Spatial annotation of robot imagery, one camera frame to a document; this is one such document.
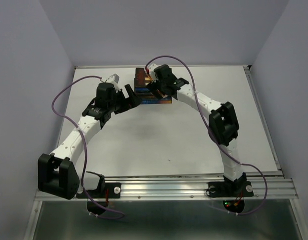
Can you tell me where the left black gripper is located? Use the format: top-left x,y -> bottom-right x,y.
108,84 -> 142,115

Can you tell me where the brown orange book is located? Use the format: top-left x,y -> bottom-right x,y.
134,67 -> 151,88

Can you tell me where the green and blue book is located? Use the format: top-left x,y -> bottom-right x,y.
134,87 -> 150,93

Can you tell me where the Jane Eyre blue book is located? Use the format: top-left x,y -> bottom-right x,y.
141,96 -> 172,105

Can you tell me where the yellow orange book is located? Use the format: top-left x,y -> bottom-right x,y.
145,73 -> 167,100

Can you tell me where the A Tale of Two Cities book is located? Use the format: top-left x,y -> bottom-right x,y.
135,92 -> 156,99

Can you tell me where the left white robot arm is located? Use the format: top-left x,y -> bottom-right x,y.
38,82 -> 141,200

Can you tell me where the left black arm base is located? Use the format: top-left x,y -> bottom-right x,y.
86,171 -> 121,216

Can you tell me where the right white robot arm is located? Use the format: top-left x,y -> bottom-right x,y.
145,63 -> 247,195

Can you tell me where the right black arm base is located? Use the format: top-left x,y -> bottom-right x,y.
205,172 -> 254,214

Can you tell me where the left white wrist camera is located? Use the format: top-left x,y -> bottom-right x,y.
100,74 -> 121,92

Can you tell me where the aluminium mounting rail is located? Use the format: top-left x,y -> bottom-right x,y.
35,173 -> 300,202

